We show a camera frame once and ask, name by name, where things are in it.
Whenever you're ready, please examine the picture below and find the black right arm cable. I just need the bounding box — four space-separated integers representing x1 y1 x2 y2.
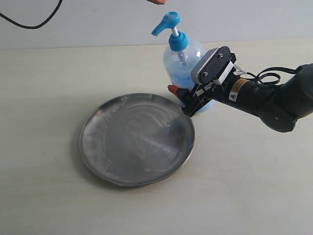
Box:
244 67 302 86

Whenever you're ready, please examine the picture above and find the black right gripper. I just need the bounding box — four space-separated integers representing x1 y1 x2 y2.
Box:
167 78 231 117

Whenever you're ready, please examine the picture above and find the round stainless steel plate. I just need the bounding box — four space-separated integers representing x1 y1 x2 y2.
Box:
79 93 195 187

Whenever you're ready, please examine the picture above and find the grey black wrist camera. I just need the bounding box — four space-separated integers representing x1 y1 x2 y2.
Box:
191 46 236 84

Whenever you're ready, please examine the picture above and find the blue pump dispenser bottle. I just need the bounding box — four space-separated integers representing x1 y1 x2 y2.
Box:
151 11 215 115

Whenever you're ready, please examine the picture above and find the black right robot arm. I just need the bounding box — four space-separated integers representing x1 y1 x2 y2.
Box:
168 64 313 133

